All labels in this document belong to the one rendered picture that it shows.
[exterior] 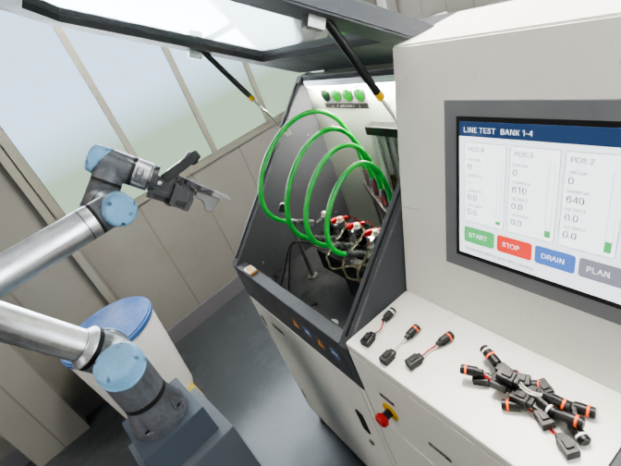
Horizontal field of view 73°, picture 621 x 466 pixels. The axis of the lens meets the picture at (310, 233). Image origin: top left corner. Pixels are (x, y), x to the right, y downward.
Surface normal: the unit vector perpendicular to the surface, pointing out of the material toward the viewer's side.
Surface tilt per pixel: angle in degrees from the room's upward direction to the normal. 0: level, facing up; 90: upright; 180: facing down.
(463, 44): 76
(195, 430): 90
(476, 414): 0
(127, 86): 90
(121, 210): 90
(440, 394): 0
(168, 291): 90
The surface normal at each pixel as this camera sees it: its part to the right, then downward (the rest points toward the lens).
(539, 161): -0.82, 0.33
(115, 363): -0.24, -0.78
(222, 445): 0.64, 0.19
